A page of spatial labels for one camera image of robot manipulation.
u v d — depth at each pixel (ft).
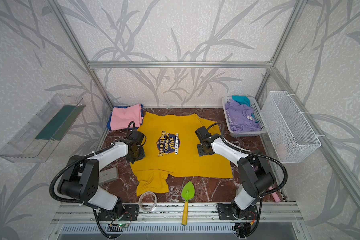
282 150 2.42
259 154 1.53
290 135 2.04
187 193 2.55
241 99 3.68
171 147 3.23
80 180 1.46
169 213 2.47
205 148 2.14
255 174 1.48
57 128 2.06
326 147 1.87
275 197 2.50
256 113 3.54
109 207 1.99
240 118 3.56
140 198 2.52
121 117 3.62
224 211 2.41
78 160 1.49
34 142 2.09
